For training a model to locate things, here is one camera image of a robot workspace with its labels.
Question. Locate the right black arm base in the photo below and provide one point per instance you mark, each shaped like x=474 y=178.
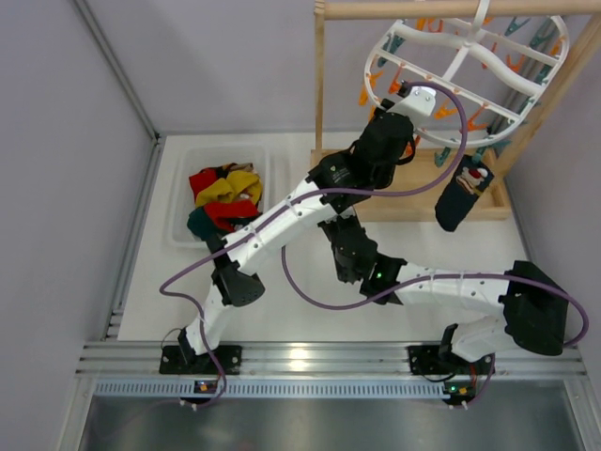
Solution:
x=434 y=362

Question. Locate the white plastic basket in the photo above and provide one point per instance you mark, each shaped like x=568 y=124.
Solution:
x=190 y=163

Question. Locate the aluminium mounting rail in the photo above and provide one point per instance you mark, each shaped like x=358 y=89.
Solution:
x=319 y=360

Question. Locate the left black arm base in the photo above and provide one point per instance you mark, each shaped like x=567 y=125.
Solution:
x=177 y=361

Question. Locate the red christmas sock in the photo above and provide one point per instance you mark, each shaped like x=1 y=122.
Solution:
x=226 y=216

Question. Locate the red sock in basket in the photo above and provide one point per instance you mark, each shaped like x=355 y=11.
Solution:
x=202 y=180

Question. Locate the brown striped sock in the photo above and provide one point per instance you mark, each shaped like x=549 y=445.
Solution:
x=232 y=167

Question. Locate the navy christmas pattern sock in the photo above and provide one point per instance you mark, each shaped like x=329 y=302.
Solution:
x=467 y=184

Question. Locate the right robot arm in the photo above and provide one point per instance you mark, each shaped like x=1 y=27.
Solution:
x=521 y=308

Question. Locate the white round clip hanger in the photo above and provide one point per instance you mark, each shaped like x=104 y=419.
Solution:
x=488 y=73

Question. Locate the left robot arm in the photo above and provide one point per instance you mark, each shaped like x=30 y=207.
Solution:
x=325 y=198

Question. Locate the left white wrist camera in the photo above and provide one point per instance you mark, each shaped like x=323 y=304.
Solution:
x=418 y=101

